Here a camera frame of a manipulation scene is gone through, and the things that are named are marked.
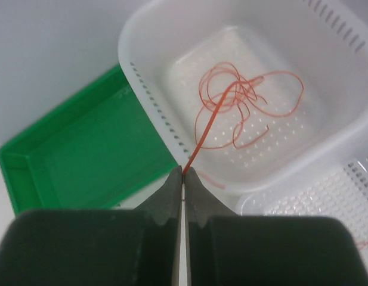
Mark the white perforated plastic basket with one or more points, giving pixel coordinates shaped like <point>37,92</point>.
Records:
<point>341,192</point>

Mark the orange wire cluster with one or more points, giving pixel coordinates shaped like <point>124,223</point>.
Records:
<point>245,127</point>

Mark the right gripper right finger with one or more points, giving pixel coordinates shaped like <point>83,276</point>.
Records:
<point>224,248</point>

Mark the green plastic tray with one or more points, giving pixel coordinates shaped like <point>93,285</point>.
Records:
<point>93,151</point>

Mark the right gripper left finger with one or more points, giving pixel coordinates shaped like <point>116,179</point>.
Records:
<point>139,246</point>

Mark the white solid plastic basket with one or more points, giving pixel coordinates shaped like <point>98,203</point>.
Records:
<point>166,46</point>

